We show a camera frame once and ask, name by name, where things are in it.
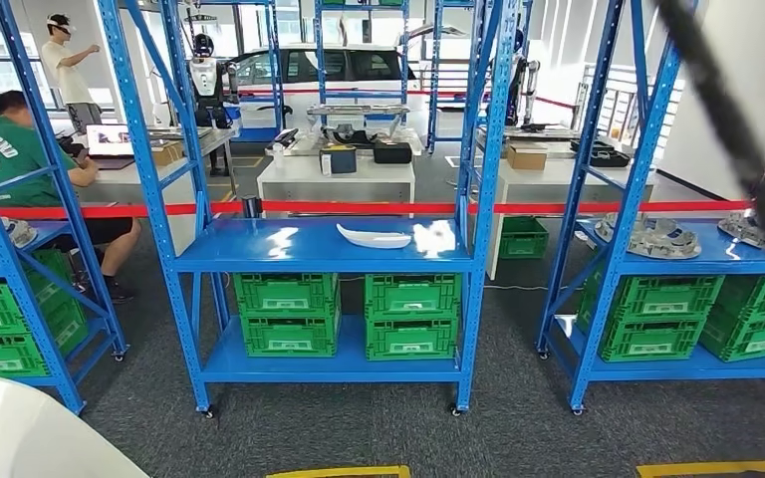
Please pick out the blue yellow case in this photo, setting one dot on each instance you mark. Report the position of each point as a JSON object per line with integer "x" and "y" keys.
{"x": 341, "y": 160}

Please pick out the laptop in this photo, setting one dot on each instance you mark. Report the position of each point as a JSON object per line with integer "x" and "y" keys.
{"x": 108, "y": 140}

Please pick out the white curved plastic part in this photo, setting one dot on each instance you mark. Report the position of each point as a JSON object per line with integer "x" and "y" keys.
{"x": 372, "y": 237}
{"x": 19, "y": 435}

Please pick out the white VR headset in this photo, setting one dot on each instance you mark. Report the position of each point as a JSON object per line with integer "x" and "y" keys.
{"x": 59, "y": 26}

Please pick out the person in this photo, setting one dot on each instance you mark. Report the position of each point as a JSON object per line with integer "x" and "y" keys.
{"x": 69, "y": 72}
{"x": 6, "y": 152}

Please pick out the blue metal shelf rack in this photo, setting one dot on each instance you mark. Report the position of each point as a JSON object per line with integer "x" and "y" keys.
{"x": 52, "y": 229}
{"x": 275, "y": 66}
{"x": 686, "y": 265}
{"x": 434, "y": 66}
{"x": 316, "y": 245}
{"x": 320, "y": 66}

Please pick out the red barrier tape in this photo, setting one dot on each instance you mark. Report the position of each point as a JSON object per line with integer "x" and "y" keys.
{"x": 356, "y": 207}
{"x": 554, "y": 102}

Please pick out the white car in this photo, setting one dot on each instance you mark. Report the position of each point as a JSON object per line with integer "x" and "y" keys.
{"x": 297, "y": 105}

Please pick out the black case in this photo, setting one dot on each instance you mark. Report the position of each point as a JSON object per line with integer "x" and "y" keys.
{"x": 392, "y": 153}

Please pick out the clear plastic bottle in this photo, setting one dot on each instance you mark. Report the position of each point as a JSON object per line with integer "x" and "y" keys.
{"x": 277, "y": 157}

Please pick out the black plastic tray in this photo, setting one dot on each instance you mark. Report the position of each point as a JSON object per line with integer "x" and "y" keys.
{"x": 590, "y": 145}
{"x": 610, "y": 158}

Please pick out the black white humanoid robot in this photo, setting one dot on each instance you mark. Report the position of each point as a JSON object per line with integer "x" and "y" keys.
{"x": 207, "y": 76}
{"x": 529, "y": 86}

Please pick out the white table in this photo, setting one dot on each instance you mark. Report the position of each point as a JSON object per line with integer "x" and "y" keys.
{"x": 118, "y": 188}
{"x": 336, "y": 185}
{"x": 554, "y": 178}

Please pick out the black car trim part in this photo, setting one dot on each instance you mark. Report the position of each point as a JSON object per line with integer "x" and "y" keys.
{"x": 285, "y": 137}

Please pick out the cardboard box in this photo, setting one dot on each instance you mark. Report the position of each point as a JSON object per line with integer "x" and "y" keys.
{"x": 526, "y": 158}
{"x": 166, "y": 155}

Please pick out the black stanchion post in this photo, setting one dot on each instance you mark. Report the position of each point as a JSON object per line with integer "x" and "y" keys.
{"x": 252, "y": 206}

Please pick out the grey metal jig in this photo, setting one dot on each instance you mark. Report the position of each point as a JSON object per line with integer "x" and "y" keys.
{"x": 541, "y": 129}
{"x": 356, "y": 110}

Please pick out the white metal railing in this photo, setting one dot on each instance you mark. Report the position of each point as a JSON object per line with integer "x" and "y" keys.
{"x": 620, "y": 99}

